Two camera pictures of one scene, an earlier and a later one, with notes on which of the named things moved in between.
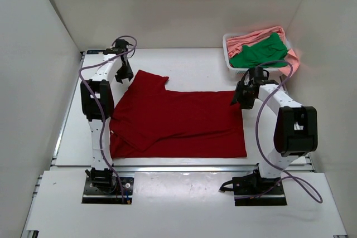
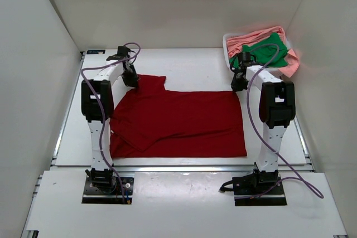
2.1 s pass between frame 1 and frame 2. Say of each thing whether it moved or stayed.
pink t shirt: stayed
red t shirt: stayed
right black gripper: moved
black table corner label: stayed
